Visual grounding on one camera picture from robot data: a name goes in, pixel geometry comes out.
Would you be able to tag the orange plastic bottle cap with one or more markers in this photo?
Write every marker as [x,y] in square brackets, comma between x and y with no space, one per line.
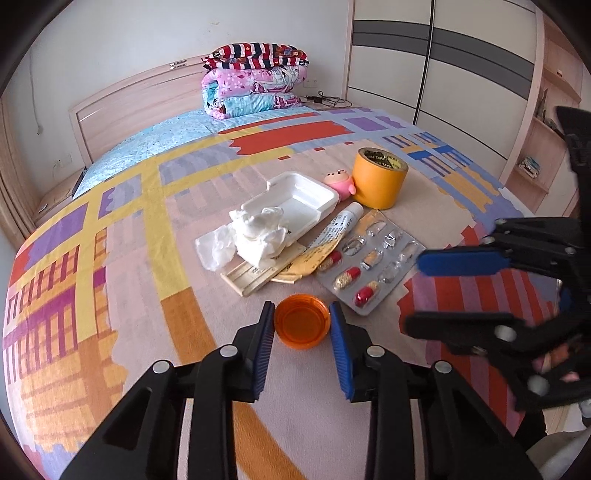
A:
[302,339]

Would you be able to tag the person's light grey sweater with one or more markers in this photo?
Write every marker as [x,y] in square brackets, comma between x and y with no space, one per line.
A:
[558,454]

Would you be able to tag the white foam food container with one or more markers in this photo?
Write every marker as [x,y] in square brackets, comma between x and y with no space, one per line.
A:
[300,203]

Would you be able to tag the person's right hand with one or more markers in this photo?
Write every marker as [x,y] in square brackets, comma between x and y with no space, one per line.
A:
[561,356]

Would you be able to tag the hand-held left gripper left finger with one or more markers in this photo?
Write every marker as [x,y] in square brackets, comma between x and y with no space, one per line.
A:
[265,350]

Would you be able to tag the light blue bed sheet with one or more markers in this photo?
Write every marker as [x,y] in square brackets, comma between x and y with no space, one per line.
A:
[152,138]

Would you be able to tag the pill blister pack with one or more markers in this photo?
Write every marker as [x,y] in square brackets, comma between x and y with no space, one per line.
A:
[369,272]

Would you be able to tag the small wooden nightstand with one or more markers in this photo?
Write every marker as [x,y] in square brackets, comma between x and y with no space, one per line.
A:
[323,107]

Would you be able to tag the beige cardboard box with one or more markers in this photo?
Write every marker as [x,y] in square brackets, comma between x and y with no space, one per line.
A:
[244,277]

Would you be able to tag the yellow tape roll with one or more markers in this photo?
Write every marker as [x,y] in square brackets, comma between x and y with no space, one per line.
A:
[376,184]

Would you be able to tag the yellow packet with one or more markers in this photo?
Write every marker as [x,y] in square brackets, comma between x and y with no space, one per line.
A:
[307,265]

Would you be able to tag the small white tissue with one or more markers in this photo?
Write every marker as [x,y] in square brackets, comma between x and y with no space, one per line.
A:
[212,249]

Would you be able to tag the pink pig toy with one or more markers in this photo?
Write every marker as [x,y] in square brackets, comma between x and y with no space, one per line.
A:
[341,184]

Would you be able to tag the wooden nightstand with drawer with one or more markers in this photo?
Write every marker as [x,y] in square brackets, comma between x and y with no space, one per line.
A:
[55,198]

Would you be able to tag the large white tissue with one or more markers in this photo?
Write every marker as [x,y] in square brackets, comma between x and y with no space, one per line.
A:
[258,240]

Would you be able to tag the stack of books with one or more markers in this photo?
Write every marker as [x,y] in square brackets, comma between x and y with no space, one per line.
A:
[531,167]

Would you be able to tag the colourful patterned bed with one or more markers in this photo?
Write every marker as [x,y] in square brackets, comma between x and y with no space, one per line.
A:
[138,277]

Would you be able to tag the wooden bed headboard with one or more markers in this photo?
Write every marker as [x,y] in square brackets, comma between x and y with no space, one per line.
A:
[138,97]

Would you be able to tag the striped folded quilt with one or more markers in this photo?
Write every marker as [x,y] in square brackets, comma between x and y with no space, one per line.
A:
[258,53]

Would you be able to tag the pink cartoon folded quilt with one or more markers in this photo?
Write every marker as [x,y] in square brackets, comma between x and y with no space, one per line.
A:
[258,81]

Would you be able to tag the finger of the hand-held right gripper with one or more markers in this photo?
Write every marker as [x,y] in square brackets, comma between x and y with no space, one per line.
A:
[461,261]
[461,330]

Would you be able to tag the white sliding door wardrobe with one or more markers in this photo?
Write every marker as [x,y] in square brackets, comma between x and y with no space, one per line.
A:
[392,69]

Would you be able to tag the blue cartoon folded quilt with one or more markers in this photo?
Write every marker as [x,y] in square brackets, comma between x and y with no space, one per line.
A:
[249,105]

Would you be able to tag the white ointment tube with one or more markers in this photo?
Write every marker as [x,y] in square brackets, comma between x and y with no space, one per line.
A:
[339,224]

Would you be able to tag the wooden corner shelf unit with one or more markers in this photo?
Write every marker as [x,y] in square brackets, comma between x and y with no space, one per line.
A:
[531,152]

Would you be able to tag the dark shelf ornaments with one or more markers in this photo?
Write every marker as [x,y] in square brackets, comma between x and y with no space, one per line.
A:
[547,113]

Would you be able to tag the white wall socket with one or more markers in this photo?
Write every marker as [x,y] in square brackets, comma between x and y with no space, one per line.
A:
[63,161]
[310,83]

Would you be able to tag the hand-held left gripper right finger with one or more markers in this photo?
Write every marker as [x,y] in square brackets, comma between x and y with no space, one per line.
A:
[339,355]

